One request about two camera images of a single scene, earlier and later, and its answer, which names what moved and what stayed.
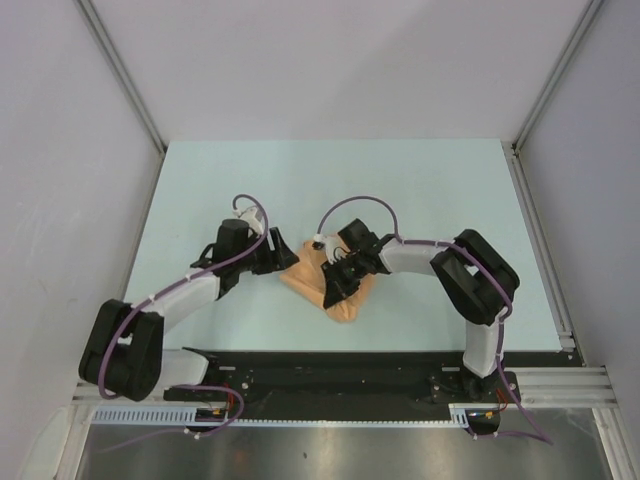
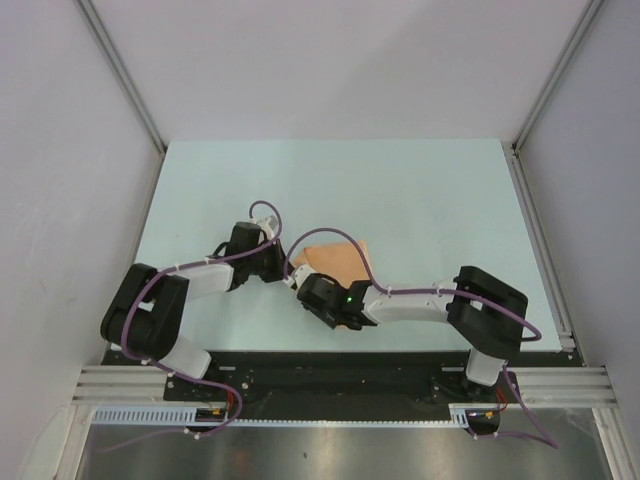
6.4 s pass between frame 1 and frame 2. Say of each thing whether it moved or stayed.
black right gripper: moved
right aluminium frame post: stayed
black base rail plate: stayed
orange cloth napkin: moved
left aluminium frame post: stayed
